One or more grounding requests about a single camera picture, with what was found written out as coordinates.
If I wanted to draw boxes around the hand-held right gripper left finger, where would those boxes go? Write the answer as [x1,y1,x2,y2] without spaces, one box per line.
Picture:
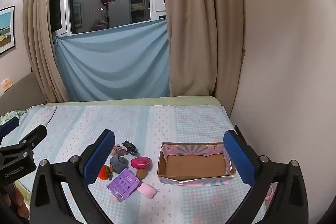
[29,129,116,224]

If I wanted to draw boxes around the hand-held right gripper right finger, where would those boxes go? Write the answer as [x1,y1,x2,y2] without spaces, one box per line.
[223,130,309,224]

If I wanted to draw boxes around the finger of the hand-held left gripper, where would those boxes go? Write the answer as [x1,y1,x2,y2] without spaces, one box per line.
[14,124,48,149]
[0,116,20,138]

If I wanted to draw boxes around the orange and green plush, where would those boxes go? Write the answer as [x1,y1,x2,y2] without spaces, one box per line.
[98,165,114,180]

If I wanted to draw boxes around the grey fluffy sock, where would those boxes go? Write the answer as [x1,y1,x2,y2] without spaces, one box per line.
[110,156,130,172]

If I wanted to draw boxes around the purple packet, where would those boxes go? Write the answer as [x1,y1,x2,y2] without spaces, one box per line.
[106,168,141,203]

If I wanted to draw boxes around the magenta fluffy sock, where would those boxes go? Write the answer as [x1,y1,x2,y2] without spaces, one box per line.
[131,156,153,170]

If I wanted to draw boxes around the cardboard box with pink print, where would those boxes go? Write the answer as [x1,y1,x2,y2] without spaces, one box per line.
[157,142,236,186]

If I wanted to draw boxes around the light pink fluffy sock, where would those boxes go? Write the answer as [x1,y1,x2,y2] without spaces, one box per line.
[138,183,158,199]

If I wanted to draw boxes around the person's left hand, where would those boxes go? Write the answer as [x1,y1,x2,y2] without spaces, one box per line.
[0,182,30,220]

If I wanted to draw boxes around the green ruffled cloth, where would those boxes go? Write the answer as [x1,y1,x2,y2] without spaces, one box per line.
[0,109,28,125]

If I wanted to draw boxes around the dark patterned sock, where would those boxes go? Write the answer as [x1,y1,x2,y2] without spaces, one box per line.
[121,140,139,156]

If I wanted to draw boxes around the beige padded headboard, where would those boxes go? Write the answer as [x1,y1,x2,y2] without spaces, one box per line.
[0,71,47,112]

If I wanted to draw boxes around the pink plastic item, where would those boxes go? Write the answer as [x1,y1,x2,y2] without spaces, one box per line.
[265,185,277,201]

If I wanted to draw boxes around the pale green bed sheet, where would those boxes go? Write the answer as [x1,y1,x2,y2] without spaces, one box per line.
[45,95,220,107]

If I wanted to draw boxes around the checked blue pink blanket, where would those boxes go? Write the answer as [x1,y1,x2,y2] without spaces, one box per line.
[0,104,269,224]

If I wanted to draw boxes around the beige curtain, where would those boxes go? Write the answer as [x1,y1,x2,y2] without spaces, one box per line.
[160,0,246,97]
[22,0,69,103]

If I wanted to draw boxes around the light blue hanging cloth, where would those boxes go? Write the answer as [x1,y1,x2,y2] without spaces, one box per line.
[52,18,171,102]

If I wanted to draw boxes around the framed wall picture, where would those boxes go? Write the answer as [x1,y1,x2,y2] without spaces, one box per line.
[0,6,16,56]

